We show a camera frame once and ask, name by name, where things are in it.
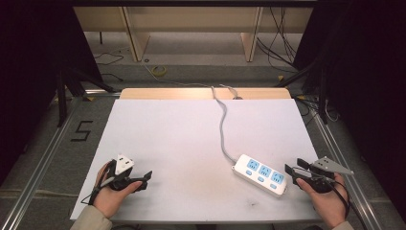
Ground person's left hand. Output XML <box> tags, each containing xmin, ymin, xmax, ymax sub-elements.
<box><xmin>93</xmin><ymin>160</ymin><xmax>144</xmax><ymax>220</ymax></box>

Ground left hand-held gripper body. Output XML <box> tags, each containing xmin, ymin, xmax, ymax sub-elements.
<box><xmin>106</xmin><ymin>153</ymin><xmax>135</xmax><ymax>193</ymax></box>

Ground bundle of black cables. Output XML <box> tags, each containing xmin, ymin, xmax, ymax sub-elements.
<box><xmin>256</xmin><ymin>7</ymin><xmax>299</xmax><ymax>70</ymax></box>

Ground black tripod stand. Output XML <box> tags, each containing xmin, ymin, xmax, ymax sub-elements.
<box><xmin>275</xmin><ymin>58</ymin><xmax>330</xmax><ymax>126</ymax></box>
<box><xmin>55</xmin><ymin>65</ymin><xmax>117</xmax><ymax>127</ymax></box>

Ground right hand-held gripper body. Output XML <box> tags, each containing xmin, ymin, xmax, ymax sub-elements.
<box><xmin>296</xmin><ymin>155</ymin><xmax>355</xmax><ymax>195</ymax></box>

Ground light wooden desk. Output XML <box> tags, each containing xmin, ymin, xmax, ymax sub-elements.
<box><xmin>73</xmin><ymin>6</ymin><xmax>314</xmax><ymax>63</ymax></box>

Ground aluminium floor rail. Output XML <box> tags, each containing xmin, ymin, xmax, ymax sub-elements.
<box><xmin>310</xmin><ymin>109</ymin><xmax>382</xmax><ymax>230</ymax></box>
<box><xmin>0</xmin><ymin>89</ymin><xmax>123</xmax><ymax>230</ymax></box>

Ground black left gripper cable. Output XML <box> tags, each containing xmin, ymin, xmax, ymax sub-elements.
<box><xmin>80</xmin><ymin>162</ymin><xmax>113</xmax><ymax>206</ymax></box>

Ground grey power strip cable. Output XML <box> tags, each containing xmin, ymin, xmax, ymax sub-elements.
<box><xmin>210</xmin><ymin>83</ymin><xmax>244</xmax><ymax>164</ymax></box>

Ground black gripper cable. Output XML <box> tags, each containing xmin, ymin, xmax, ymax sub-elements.
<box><xmin>327</xmin><ymin>179</ymin><xmax>369</xmax><ymax>230</ymax></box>
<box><xmin>80</xmin><ymin>162</ymin><xmax>113</xmax><ymax>206</ymax></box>

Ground black floor cable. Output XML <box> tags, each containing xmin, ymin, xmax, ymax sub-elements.
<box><xmin>93</xmin><ymin>52</ymin><xmax>125</xmax><ymax>82</ymax></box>

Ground white table cover sheet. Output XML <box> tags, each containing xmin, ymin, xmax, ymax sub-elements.
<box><xmin>69</xmin><ymin>98</ymin><xmax>322</xmax><ymax>223</ymax></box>

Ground person's right hand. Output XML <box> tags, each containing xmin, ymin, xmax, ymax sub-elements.
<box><xmin>295</xmin><ymin>176</ymin><xmax>350</xmax><ymax>230</ymax></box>

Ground black curtain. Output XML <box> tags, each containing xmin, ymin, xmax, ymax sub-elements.
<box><xmin>292</xmin><ymin>0</ymin><xmax>406</xmax><ymax>221</ymax></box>
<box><xmin>0</xmin><ymin>0</ymin><xmax>103</xmax><ymax>186</ymax></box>

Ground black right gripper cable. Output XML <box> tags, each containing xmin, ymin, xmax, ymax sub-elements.
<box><xmin>327</xmin><ymin>179</ymin><xmax>369</xmax><ymax>230</ymax></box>

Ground white power strip blue sockets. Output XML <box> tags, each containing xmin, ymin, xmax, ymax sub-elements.
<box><xmin>231</xmin><ymin>153</ymin><xmax>288</xmax><ymax>197</ymax></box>

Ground yellow tape roll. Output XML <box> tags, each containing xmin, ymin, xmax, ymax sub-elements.
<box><xmin>150</xmin><ymin>64</ymin><xmax>168</xmax><ymax>78</ymax></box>

